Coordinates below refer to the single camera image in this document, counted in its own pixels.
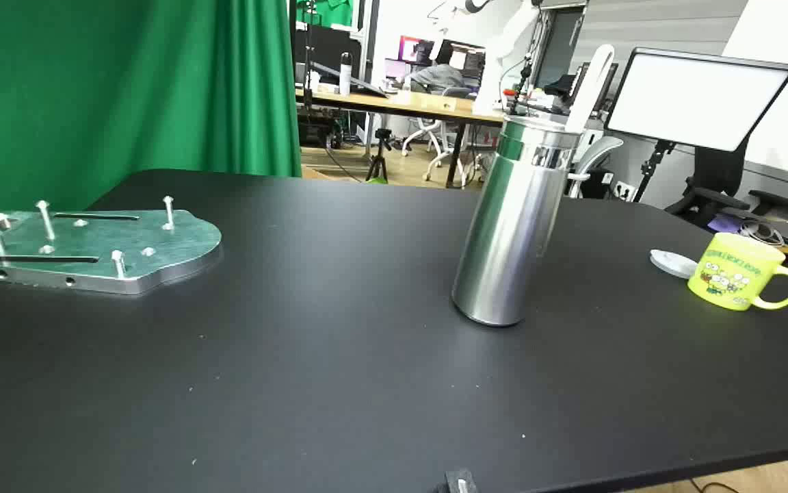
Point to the stainless steel flask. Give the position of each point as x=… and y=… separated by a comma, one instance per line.
x=505, y=248

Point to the white industrial robot arm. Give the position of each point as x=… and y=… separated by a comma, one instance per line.
x=505, y=44

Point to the white chair base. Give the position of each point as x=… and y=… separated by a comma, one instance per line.
x=430, y=138

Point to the wooden top desk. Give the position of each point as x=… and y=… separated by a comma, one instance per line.
x=411, y=103

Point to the white bottle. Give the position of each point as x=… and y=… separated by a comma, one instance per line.
x=346, y=78

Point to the small desktop monitor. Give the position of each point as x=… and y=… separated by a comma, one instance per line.
x=417, y=51

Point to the green tinted metal plate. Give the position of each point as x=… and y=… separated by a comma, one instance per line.
x=175, y=244

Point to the white office chair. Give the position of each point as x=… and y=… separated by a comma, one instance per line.
x=598, y=151

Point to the small silver nut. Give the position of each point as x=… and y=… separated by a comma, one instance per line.
x=148, y=251
x=79, y=222
x=48, y=248

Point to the dark upright screen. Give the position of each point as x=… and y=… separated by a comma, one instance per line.
x=554, y=44

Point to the small white oval object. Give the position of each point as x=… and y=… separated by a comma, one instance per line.
x=670, y=263

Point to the black monitor stand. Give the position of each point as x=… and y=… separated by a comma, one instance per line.
x=718, y=174

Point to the white screen computer monitor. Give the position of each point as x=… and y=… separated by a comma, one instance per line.
x=695, y=99

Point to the yellow mug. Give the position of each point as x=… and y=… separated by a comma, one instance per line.
x=731, y=275

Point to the green curtain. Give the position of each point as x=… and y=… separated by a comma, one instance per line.
x=93, y=92

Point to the short silver bolt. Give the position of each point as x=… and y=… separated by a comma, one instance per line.
x=1, y=219

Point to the black camera tripod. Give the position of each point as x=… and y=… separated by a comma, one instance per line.
x=379, y=166

